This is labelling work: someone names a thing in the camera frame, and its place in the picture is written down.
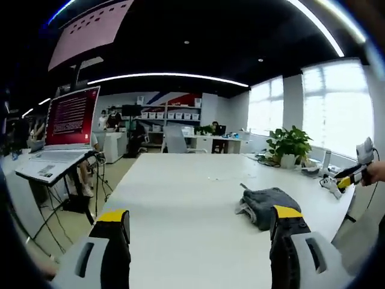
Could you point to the potted green plant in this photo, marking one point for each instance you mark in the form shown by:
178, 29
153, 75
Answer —
288, 146

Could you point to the white cabinet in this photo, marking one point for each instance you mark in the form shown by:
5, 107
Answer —
114, 146

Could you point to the white bottle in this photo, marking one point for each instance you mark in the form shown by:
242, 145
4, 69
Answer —
327, 159

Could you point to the black laptop stand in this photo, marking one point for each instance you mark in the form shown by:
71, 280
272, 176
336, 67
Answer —
72, 192

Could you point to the grey towel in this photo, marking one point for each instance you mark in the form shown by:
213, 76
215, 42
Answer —
264, 207

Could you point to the white power adapter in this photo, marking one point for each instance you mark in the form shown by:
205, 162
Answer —
327, 182

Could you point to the white storage shelf with bins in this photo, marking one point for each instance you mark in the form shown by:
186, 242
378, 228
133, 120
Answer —
171, 116

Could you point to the white desk with drawers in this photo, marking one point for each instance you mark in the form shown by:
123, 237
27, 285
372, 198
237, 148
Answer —
213, 144

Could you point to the large hanging display screen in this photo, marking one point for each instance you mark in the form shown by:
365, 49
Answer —
87, 30

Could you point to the black monitor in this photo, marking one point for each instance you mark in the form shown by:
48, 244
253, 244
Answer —
131, 110

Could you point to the open laptop with red screen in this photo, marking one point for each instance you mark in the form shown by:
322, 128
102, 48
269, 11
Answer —
64, 135

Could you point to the white office chair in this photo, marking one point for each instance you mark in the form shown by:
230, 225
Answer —
177, 140

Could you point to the person's right hand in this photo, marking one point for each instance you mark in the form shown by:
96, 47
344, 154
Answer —
374, 174

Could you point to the small green plant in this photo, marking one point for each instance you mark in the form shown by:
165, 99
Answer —
202, 129

